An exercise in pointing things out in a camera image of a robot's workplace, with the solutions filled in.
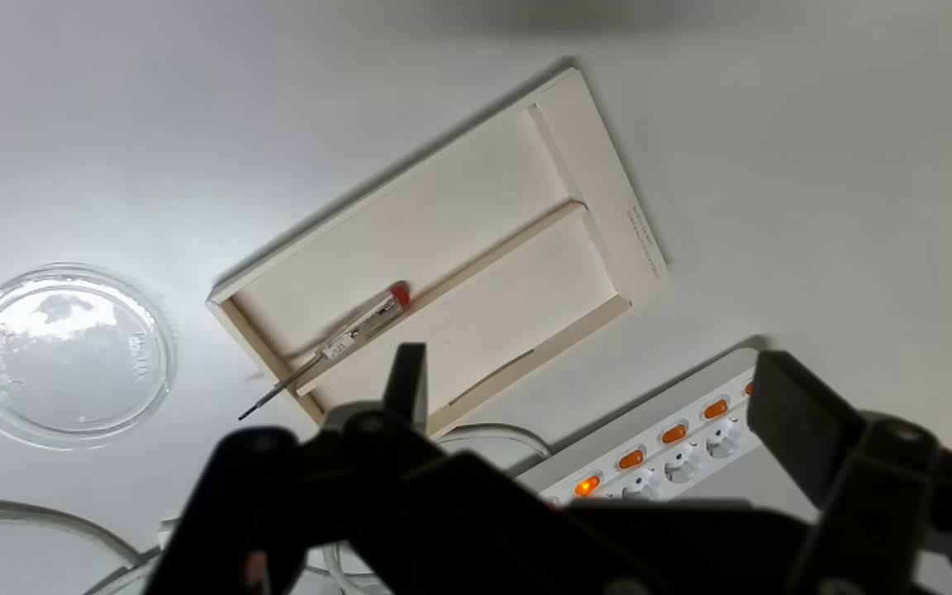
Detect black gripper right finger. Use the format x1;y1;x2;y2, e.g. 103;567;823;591
743;345;874;511

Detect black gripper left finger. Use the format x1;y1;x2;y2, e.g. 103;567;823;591
379;341;434;434

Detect light wooden tray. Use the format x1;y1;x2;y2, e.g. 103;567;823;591
205;59;672;439

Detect white power strip orange switches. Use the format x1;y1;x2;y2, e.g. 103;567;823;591
513;333;834;523

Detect clear plastic dish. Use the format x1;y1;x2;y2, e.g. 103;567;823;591
0;260;178;448

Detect white power strip cable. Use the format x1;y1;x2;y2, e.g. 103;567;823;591
436;419;557;461

